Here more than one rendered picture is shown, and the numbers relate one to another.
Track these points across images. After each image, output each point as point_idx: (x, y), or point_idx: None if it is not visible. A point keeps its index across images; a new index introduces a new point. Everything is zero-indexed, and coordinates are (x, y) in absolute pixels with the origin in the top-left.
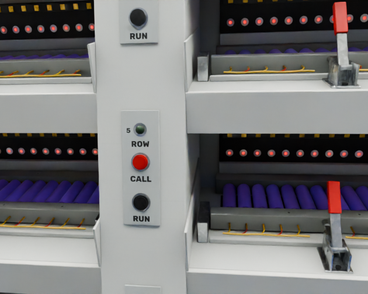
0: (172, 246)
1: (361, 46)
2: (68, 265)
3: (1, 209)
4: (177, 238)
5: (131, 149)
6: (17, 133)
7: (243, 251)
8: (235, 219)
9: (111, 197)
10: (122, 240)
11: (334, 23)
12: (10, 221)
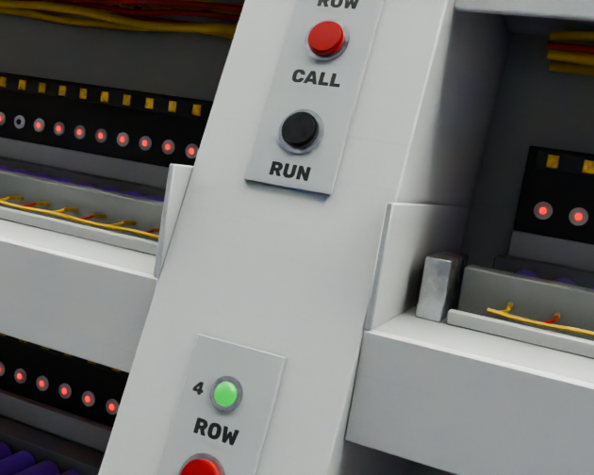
0: (345, 254)
1: None
2: (88, 260)
3: (12, 176)
4: (366, 236)
5: (314, 10)
6: (105, 96)
7: (536, 352)
8: (528, 295)
9: (236, 115)
10: (228, 220)
11: None
12: (20, 209)
